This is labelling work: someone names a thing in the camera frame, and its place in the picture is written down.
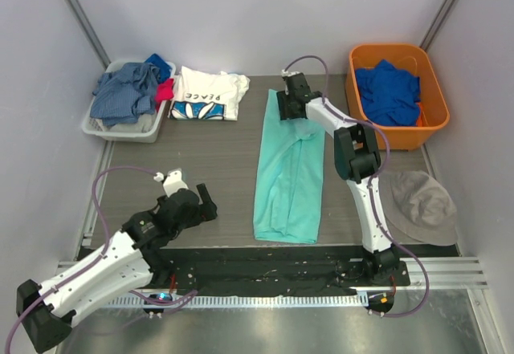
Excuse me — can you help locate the teal t shirt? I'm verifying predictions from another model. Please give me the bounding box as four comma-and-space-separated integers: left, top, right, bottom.
253, 89, 325, 244

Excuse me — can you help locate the white printed t shirt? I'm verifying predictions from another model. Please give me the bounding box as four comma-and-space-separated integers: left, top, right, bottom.
168, 66, 250, 121

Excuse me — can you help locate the white laundry basket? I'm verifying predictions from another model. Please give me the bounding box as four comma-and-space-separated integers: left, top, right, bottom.
82, 60, 176, 143

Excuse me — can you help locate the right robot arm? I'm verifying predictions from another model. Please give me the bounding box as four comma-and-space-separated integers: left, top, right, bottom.
278, 71, 400, 286

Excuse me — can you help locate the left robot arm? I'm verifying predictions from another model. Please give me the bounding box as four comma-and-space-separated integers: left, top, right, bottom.
15, 184, 217, 353

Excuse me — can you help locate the grey garment in basket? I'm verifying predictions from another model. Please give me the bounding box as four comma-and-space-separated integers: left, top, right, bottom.
109, 114, 157, 133

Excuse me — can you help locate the royal blue garment in tub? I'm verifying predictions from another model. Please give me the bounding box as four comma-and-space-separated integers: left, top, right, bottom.
355, 59, 421, 127

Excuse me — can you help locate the red garment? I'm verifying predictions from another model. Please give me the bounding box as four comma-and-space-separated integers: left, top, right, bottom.
155, 78, 174, 105

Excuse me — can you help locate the orange garment in tub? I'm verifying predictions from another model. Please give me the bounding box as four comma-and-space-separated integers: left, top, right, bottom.
416, 102, 426, 128

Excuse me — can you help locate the blue checked shirt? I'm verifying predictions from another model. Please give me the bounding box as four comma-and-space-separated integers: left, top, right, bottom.
89, 63, 160, 127

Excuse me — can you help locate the blue garment in basket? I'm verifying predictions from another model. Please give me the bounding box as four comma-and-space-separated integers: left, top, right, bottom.
145, 53, 173, 83

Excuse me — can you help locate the grey bucket hat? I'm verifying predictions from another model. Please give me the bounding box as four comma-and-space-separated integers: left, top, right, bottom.
379, 171, 458, 246

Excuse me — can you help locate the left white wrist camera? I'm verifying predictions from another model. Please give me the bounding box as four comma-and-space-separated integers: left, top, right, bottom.
153, 169, 189, 197

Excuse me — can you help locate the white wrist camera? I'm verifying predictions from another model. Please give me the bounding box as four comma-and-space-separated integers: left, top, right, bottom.
153, 169, 189, 197
281, 69, 294, 78

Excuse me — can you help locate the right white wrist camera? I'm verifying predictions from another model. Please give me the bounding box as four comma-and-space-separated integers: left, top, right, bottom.
281, 69, 294, 78

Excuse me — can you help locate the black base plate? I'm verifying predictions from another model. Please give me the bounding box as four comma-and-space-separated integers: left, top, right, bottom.
143, 246, 410, 297

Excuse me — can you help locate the white slotted cable duct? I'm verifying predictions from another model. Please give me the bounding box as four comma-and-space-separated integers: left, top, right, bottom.
96, 291, 369, 309

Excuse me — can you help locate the aluminium rail frame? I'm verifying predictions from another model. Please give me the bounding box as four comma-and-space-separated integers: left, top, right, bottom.
55, 257, 488, 290

